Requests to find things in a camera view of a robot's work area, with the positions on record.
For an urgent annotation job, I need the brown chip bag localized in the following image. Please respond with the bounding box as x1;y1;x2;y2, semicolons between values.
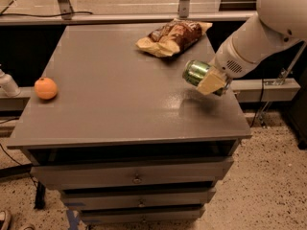
136;19;212;58

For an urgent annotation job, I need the grey metal frame rail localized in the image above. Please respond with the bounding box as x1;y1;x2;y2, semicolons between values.
0;0;255;26

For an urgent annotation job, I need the white sneaker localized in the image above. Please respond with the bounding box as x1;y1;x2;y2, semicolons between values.
0;210;12;230

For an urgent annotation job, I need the white pipe at left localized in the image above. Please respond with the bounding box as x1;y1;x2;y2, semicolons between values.
0;69;20;97

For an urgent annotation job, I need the black cable on ledge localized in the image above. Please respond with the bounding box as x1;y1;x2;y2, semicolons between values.
0;11;94;18

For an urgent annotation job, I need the grey drawer cabinet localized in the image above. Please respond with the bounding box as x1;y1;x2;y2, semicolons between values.
8;24;250;224

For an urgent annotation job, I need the orange fruit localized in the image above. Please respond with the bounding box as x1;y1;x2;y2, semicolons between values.
35;78;58;100

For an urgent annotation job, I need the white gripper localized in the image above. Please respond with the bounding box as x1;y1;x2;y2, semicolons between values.
197;36;256;95

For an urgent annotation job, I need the green soda can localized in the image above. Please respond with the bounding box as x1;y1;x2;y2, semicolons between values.
182;60;229;96

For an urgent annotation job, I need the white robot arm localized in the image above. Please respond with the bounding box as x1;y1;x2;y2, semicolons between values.
197;0;307;95

